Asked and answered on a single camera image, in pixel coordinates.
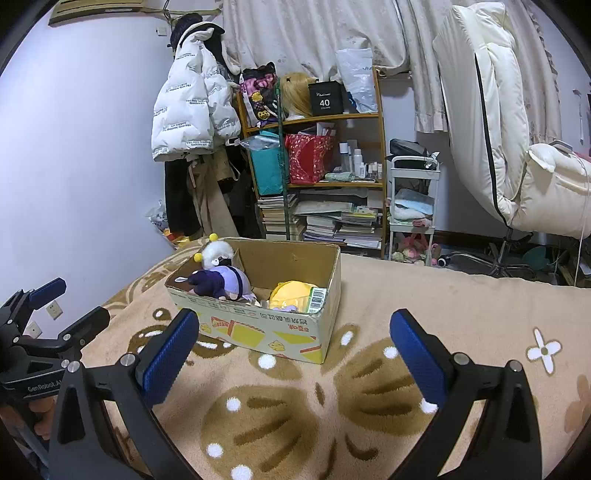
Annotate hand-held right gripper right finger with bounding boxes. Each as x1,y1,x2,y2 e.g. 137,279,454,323
389,309,542,480

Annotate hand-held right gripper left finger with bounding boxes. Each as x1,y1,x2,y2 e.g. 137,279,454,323
47,307,200,480

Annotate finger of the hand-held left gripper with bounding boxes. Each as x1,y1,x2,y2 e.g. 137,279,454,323
18,306,112,361
0,277,68,339

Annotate white-haired purple plush doll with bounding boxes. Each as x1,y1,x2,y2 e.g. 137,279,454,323
187,233,258,304

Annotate printed cardboard box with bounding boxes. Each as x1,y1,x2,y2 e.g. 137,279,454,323
165,237,342,365

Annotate green tissue packet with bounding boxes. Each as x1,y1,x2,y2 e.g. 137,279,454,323
307,286,329,317

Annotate person's left hand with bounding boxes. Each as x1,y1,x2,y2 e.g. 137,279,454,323
28,396,57,442

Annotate beige printed blanket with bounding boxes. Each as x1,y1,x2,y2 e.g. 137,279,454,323
60,240,591,480

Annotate plastic bag with yellow contents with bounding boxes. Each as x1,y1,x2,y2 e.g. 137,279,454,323
147,200,190,248

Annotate yellow plush toy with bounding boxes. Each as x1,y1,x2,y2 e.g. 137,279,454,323
269,281,315,311

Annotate white trolley cart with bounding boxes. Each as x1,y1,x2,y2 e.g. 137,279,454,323
385,154,442,267

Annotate pale blue folded cloths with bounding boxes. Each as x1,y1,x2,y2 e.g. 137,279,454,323
392,188,435,227

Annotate pile of books and papers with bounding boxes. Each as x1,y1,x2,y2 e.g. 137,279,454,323
295,189,384,253

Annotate dark green cloth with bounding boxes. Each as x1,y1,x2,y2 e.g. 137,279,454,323
524,244,553,271

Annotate dark coat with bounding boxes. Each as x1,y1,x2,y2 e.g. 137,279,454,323
164,148,259,237

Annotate beige garment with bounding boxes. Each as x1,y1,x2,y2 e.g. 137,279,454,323
187,152,242,241

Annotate stack of books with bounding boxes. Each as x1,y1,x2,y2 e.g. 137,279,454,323
256,194,305,241

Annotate group of white bottles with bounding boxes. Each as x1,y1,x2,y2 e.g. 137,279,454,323
339,142,384,180

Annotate teal bag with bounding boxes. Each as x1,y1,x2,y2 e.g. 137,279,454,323
249,131,290,197

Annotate wooden shelf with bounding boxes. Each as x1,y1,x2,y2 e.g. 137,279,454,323
235,69,387,259

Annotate green pole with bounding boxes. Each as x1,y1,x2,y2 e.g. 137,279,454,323
276,78,292,241

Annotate red patterned bag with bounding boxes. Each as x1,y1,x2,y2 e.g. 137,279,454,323
284,134,334,184

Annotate clear zip bag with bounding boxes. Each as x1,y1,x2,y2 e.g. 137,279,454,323
238,136,282,151

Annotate white puffer jacket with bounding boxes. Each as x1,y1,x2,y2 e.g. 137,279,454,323
151,28,243,162

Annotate white padded chair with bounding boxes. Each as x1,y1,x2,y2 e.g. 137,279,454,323
433,2,591,278

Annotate black box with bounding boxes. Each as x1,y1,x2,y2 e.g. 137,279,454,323
308,80,347,116

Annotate pink and black tote bag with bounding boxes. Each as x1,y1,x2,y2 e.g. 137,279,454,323
240,62,281,128

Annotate wooden pelmet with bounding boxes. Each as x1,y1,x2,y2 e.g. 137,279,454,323
48,0,168,25

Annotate clear plastic bag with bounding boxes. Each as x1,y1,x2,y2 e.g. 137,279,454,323
336,48,378,114

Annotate blond wig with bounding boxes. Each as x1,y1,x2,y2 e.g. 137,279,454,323
281,72,319,121

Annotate black hat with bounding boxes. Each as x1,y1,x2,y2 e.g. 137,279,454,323
168,13,227,51

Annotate pale curtain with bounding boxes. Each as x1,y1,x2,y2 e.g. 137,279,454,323
222,0,591,145

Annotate white cable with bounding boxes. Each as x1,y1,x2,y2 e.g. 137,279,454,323
571,152,591,288

